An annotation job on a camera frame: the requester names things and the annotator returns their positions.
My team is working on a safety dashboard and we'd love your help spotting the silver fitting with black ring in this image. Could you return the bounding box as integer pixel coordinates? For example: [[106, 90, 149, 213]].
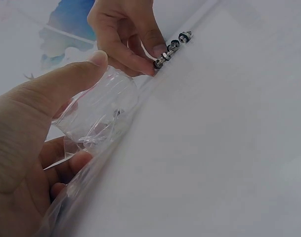
[[178, 30, 193, 44], [166, 39, 180, 52], [162, 50, 175, 61], [153, 58, 165, 70]]

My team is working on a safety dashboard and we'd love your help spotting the clear plastic zip bag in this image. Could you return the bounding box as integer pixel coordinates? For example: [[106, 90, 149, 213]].
[[34, 65, 158, 237]]

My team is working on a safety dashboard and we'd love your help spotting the person's left hand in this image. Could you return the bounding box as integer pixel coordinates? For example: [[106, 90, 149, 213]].
[[0, 50, 109, 237]]

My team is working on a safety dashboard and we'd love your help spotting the person's right hand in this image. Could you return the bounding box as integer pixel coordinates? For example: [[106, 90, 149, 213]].
[[87, 0, 168, 78]]

